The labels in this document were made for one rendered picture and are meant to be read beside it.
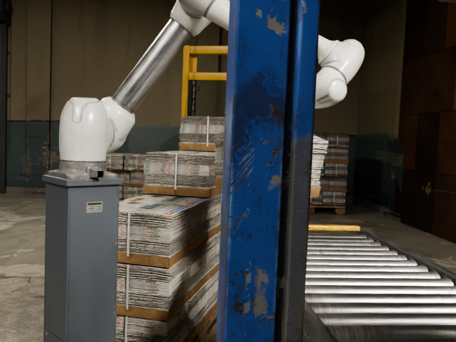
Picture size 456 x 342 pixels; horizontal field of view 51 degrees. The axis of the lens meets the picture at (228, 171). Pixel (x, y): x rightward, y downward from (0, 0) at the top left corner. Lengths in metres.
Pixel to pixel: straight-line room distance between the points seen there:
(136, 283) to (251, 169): 1.72
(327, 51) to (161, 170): 1.26
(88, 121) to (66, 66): 7.70
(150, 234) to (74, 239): 0.48
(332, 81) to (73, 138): 0.87
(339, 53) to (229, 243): 1.32
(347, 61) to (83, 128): 0.91
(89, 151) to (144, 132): 7.42
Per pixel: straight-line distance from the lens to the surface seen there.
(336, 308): 1.12
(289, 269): 0.48
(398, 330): 1.04
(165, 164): 2.63
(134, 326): 2.22
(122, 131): 1.86
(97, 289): 1.76
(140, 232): 2.08
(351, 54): 1.75
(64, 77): 9.34
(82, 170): 1.67
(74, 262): 1.69
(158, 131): 9.07
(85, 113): 1.68
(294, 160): 0.47
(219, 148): 2.02
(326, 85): 1.62
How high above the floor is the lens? 1.15
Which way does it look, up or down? 4 degrees down
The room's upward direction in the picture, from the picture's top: 2 degrees clockwise
